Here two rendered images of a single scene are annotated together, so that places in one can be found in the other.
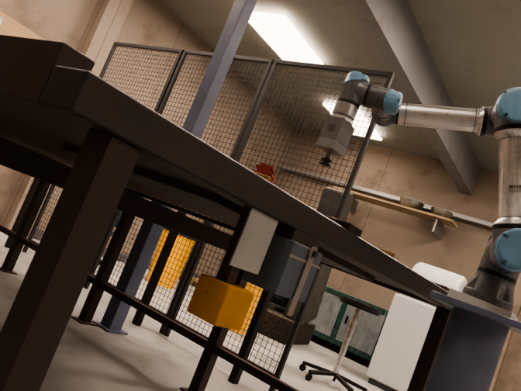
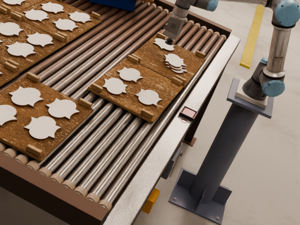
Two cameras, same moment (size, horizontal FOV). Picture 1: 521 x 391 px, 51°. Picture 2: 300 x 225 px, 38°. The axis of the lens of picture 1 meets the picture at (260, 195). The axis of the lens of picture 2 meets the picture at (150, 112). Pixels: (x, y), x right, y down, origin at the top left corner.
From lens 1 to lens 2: 1.51 m
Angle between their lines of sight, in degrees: 48
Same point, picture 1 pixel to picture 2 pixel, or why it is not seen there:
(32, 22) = not seen: outside the picture
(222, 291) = (150, 203)
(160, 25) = not seen: outside the picture
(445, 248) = not seen: outside the picture
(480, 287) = (252, 91)
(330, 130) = (172, 27)
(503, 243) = (267, 88)
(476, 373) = (245, 128)
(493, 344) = (255, 116)
